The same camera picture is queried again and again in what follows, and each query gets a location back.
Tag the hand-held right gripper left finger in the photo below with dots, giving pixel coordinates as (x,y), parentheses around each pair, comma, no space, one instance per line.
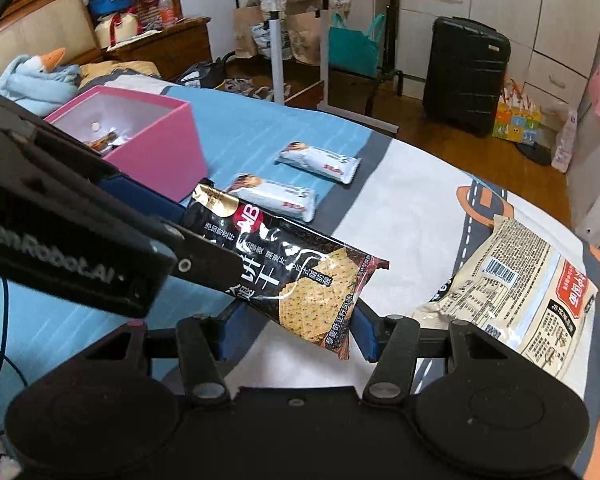
(230,332)

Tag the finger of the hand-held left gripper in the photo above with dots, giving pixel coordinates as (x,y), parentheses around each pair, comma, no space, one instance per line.
(205,262)
(140,200)

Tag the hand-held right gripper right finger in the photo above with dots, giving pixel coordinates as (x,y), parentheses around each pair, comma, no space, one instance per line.
(366,332)

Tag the pink box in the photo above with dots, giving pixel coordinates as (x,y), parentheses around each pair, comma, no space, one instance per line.
(155,150)

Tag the clear mixed nut packet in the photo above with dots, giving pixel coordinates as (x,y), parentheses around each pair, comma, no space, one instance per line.
(102,141)

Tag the black cracker packet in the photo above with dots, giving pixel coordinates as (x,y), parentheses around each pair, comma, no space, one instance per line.
(305,280)

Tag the white snack bar packet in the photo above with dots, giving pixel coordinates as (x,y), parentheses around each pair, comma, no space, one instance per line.
(275,197)
(315,162)

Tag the white grey quilt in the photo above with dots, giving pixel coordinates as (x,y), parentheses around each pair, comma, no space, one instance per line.
(130,82)

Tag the tan pillow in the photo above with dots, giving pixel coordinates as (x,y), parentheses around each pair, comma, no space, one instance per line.
(120,66)

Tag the black bag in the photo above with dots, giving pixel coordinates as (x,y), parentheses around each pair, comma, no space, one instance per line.
(205,75)

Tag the pair of sneakers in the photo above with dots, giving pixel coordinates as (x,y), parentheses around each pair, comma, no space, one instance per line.
(247,90)

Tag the light blue goose plush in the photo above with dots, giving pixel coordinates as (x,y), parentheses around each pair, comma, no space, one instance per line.
(35,85)

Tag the wooden nightstand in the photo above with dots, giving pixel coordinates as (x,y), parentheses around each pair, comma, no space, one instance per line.
(175,47)

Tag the beige large snack packet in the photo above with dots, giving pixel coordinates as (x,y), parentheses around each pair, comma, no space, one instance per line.
(520,280)

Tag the white gift box red ribbon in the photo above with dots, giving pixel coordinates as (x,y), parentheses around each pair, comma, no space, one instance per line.
(115,30)

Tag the orange label bottle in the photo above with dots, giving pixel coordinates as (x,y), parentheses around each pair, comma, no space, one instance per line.
(166,10)

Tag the brown paper bag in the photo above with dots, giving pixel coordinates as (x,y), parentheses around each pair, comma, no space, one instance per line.
(302,40)
(242,30)

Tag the wooden padded headboard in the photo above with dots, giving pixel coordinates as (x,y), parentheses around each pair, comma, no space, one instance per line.
(40,25)

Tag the white folding table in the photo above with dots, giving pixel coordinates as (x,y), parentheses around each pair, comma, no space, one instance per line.
(277,50)

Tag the teal bag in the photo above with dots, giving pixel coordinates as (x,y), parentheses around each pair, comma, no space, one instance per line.
(352,50)

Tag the colourful gift bag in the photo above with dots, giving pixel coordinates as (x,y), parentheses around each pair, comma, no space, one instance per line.
(517,120)

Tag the black suitcase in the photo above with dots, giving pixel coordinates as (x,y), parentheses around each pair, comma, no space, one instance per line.
(465,75)

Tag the white plastic bag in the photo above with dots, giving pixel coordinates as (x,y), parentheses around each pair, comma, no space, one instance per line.
(565,140)

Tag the white wardrobe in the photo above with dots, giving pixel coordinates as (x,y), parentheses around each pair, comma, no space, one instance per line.
(545,35)

